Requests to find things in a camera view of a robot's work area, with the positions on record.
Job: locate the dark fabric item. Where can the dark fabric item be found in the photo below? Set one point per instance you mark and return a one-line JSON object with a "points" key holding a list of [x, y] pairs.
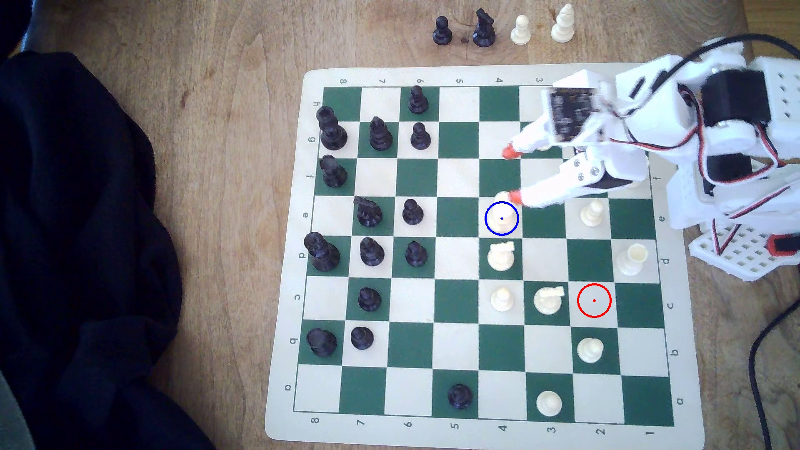
{"points": [[12, 22]]}

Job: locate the black chess bishop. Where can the black chess bishop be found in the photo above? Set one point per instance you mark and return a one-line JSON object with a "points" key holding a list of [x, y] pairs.
{"points": [[380, 135], [372, 252]]}

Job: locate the white perforated base plate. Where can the white perforated base plate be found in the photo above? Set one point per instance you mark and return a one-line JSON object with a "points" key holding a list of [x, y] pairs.
{"points": [[744, 253]]}

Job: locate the black chess queen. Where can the black chess queen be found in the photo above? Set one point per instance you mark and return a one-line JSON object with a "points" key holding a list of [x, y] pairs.
{"points": [[331, 130]]}

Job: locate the green and white chess mat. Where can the green and white chess mat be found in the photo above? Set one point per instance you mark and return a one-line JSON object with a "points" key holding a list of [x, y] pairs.
{"points": [[459, 300]]}

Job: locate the black chess rook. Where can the black chess rook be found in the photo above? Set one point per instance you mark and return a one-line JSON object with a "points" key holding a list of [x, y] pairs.
{"points": [[333, 172], [322, 343]]}

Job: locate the black camera circuit board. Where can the black camera circuit board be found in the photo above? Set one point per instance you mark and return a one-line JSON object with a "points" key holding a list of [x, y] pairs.
{"points": [[570, 114]]}

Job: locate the black jacket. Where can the black jacket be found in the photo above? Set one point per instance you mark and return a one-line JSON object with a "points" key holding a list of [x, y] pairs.
{"points": [[81, 250]]}

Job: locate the black chess knight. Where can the black chess knight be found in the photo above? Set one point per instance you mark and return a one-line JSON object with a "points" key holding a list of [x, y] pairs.
{"points": [[368, 212], [484, 30]]}

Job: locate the grey cloth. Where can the grey cloth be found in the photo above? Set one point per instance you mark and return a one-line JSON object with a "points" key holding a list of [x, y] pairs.
{"points": [[12, 419]]}

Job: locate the white chess bishop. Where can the white chess bishop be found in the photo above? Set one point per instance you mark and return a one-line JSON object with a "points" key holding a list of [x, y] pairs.
{"points": [[563, 25], [502, 217]]}

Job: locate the black chess pawn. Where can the black chess pawn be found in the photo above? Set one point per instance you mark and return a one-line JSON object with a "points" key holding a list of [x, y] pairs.
{"points": [[420, 137], [460, 397], [418, 101], [442, 31], [362, 338], [369, 300], [416, 255], [412, 213]]}

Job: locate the white chess rook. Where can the white chess rook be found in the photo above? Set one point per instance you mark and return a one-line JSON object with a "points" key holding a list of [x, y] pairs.
{"points": [[630, 261]]}

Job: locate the black chess king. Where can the black chess king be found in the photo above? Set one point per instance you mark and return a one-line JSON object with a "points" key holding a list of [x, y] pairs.
{"points": [[321, 252]]}

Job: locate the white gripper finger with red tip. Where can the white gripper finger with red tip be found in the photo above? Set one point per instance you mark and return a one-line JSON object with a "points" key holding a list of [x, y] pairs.
{"points": [[531, 140], [556, 187]]}

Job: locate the white chess knight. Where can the white chess knight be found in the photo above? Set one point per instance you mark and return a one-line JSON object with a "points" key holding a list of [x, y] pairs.
{"points": [[548, 301], [501, 257]]}

